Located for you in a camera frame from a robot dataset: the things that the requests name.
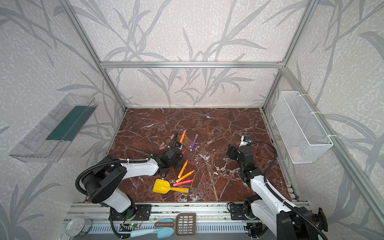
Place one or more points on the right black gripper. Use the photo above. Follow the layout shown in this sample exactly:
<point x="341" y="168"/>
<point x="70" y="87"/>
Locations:
<point x="237" y="150"/>

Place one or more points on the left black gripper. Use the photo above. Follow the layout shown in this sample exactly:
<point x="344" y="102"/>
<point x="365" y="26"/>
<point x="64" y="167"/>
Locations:
<point x="176" y="150"/>

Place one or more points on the orange marker pen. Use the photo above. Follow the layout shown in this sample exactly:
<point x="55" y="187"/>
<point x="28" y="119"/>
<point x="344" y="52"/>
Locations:
<point x="184" y="176"/>
<point x="183" y="136"/>
<point x="183" y="169"/>

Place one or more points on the purple marker pen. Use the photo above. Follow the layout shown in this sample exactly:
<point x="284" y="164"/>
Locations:
<point x="194" y="142"/>

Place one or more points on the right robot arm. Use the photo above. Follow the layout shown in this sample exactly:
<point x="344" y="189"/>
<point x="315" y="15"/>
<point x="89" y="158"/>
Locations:
<point x="283" y="218"/>

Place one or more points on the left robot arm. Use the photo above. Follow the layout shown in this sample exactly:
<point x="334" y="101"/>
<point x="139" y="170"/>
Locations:
<point x="101" y="181"/>

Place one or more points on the red marker pen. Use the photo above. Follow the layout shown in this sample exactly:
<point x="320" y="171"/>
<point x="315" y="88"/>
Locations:
<point x="183" y="183"/>

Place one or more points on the yellow toy shovel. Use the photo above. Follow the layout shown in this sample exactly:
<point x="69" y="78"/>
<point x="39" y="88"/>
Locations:
<point x="163" y="187"/>

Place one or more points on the light blue spatula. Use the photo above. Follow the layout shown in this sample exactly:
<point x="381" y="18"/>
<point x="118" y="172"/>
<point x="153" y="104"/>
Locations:
<point x="164" y="229"/>

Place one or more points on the small circuit board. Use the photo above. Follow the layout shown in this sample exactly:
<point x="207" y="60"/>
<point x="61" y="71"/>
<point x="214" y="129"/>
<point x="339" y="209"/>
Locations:
<point x="128" y="227"/>

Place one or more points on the red spray bottle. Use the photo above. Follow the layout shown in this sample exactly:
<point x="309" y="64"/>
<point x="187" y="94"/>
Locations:
<point x="320" y="220"/>

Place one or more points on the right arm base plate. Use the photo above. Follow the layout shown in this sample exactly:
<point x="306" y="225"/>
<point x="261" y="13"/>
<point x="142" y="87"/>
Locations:
<point x="236" y="211"/>

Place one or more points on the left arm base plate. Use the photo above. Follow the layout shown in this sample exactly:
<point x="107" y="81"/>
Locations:
<point x="135" y="212"/>

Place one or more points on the white wire basket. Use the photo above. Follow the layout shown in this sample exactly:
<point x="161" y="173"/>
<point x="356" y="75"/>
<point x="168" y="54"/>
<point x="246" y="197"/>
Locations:
<point x="303" y="135"/>

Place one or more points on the aluminium front rail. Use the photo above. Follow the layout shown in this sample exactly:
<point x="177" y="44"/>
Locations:
<point x="211" y="217"/>

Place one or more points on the clear plastic wall tray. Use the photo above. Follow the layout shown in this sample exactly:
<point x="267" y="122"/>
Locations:
<point x="47" y="142"/>

